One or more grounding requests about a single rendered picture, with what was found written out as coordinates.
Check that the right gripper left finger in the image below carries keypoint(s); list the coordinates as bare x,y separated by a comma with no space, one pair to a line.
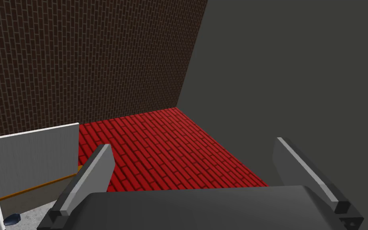
89,174

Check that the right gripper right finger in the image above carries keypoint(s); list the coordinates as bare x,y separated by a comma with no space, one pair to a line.
302,169

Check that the grey cabinet with orange trim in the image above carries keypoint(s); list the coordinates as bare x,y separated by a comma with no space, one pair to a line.
27,159

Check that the small dark blue object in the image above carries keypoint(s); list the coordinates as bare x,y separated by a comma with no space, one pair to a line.
12,219

